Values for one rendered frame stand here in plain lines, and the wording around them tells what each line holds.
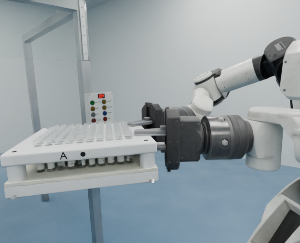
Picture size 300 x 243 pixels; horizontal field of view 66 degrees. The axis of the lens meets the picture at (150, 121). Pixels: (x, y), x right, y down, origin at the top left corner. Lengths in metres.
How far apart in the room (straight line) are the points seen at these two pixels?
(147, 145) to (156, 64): 4.01
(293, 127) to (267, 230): 0.43
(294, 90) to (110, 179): 0.54
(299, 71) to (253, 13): 3.00
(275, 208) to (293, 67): 0.40
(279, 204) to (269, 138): 0.34
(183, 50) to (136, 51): 1.06
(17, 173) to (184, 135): 0.29
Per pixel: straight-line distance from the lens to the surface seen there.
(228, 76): 0.93
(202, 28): 3.96
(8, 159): 0.42
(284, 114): 0.46
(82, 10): 1.55
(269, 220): 0.80
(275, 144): 0.50
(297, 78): 0.73
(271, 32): 3.58
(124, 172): 0.40
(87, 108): 1.46
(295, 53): 0.74
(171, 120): 0.43
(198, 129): 0.44
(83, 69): 1.49
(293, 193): 0.85
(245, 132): 0.46
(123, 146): 0.39
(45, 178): 0.42
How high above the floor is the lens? 1.14
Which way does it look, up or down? 9 degrees down
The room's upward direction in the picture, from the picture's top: 2 degrees counter-clockwise
